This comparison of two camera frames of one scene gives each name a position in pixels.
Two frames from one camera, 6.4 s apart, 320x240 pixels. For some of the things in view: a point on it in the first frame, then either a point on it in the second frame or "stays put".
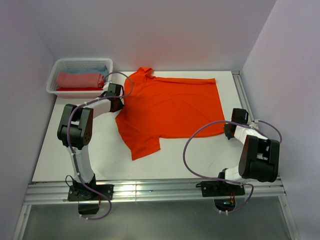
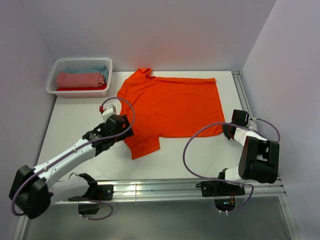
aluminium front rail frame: (50, 192) stays put
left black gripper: (121, 105) → (124, 136)
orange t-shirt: (159, 108) stays put
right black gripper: (228, 134) stays put
